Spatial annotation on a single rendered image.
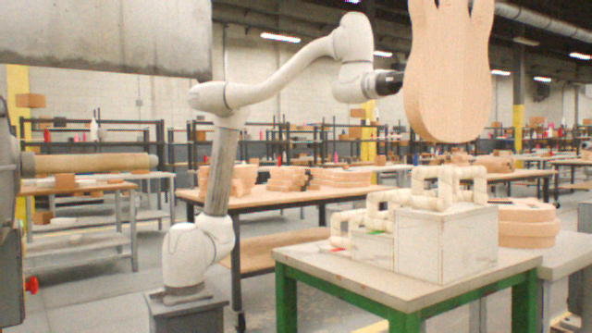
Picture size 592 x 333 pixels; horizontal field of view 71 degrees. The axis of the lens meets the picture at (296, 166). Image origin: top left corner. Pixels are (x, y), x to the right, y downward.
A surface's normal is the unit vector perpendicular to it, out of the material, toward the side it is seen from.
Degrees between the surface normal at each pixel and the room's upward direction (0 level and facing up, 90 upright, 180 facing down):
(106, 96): 90
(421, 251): 90
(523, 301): 90
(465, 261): 90
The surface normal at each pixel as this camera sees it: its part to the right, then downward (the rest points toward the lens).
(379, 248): -0.79, 0.04
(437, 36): 0.61, 0.06
